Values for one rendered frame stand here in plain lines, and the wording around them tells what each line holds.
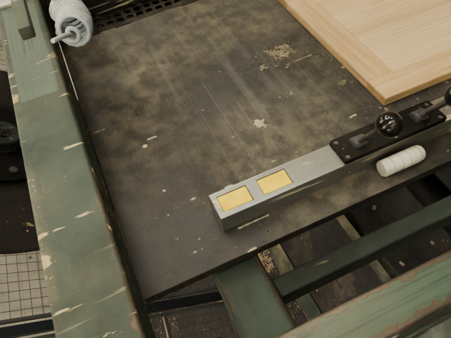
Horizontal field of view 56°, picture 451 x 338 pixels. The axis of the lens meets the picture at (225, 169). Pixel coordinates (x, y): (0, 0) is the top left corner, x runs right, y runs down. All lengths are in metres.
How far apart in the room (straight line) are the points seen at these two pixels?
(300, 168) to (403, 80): 0.31
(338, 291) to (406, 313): 2.10
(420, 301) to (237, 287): 0.26
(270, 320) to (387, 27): 0.68
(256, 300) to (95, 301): 0.24
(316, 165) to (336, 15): 0.46
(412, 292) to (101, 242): 0.41
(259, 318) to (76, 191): 0.33
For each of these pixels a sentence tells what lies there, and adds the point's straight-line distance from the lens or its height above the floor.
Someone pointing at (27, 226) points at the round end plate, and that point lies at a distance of 1.23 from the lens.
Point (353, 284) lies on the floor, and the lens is 2.62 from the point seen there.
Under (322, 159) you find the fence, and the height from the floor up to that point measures 1.52.
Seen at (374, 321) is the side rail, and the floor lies 1.60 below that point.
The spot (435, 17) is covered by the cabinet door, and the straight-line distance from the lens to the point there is 1.09.
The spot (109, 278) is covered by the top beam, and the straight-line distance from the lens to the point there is 0.58.
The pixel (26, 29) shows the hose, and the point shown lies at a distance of 0.72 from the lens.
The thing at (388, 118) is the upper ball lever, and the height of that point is 1.54.
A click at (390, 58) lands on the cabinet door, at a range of 0.96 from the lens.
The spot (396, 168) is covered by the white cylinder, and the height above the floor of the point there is 1.43.
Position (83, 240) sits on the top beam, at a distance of 0.62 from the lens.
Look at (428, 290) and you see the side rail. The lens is 0.62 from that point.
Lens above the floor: 2.07
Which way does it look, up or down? 37 degrees down
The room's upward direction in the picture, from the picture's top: 87 degrees counter-clockwise
